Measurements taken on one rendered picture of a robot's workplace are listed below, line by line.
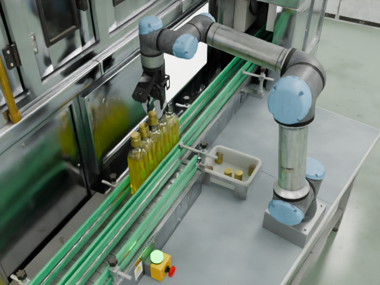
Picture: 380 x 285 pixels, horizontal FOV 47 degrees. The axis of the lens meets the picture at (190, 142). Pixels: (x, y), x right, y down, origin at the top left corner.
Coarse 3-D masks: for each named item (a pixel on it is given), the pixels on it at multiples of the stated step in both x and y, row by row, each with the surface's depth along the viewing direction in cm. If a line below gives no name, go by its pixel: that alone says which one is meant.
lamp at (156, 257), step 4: (152, 252) 150; (156, 252) 150; (160, 252) 150; (152, 256) 149; (156, 256) 149; (160, 256) 149; (152, 260) 149; (156, 260) 148; (160, 260) 149; (156, 264) 149
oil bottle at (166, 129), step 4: (160, 124) 165; (164, 124) 165; (168, 124) 166; (160, 128) 165; (164, 128) 164; (168, 128) 166; (164, 132) 165; (168, 132) 167; (164, 136) 166; (168, 136) 168; (164, 140) 167; (168, 140) 169; (168, 144) 170; (168, 148) 171; (168, 152) 172
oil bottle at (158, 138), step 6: (150, 132) 161; (162, 132) 164; (150, 138) 161; (156, 138) 161; (162, 138) 164; (156, 144) 162; (162, 144) 166; (156, 150) 164; (162, 150) 167; (156, 156) 165; (162, 156) 169
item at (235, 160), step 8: (216, 152) 195; (224, 152) 194; (232, 152) 192; (240, 152) 191; (208, 160) 189; (224, 160) 197; (232, 160) 194; (240, 160) 192; (248, 160) 190; (256, 160) 188; (216, 168) 194; (224, 168) 194; (232, 168) 194; (240, 168) 194; (248, 168) 192; (256, 168) 183; (224, 176) 180; (232, 176) 190; (248, 176) 190
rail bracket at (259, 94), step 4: (260, 68) 213; (264, 68) 212; (244, 72) 219; (248, 72) 218; (256, 76) 217; (260, 76) 215; (264, 76) 215; (260, 80) 217; (272, 80) 214; (260, 84) 218; (244, 88) 226; (248, 88) 226; (260, 88) 220; (244, 92) 224; (248, 92) 223; (252, 92) 223; (256, 92) 223; (260, 92) 221; (264, 92) 223; (244, 96) 230; (252, 96) 223; (256, 96) 222; (260, 96) 221
